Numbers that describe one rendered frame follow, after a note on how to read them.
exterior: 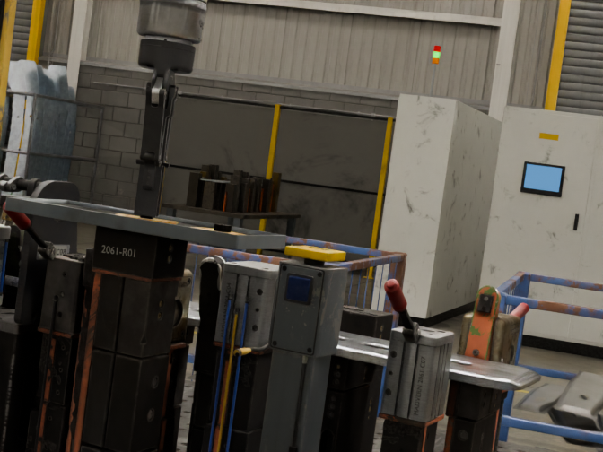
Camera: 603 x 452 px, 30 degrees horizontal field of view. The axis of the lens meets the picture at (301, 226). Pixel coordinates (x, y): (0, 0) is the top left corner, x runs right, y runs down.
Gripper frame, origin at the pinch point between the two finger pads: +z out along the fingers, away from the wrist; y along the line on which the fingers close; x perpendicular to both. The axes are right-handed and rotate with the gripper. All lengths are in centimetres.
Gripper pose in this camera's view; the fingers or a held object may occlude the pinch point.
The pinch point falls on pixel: (149, 189)
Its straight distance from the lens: 155.3
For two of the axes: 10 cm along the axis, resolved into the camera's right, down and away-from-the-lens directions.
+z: -1.3, 9.9, 0.5
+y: 0.1, -0.5, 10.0
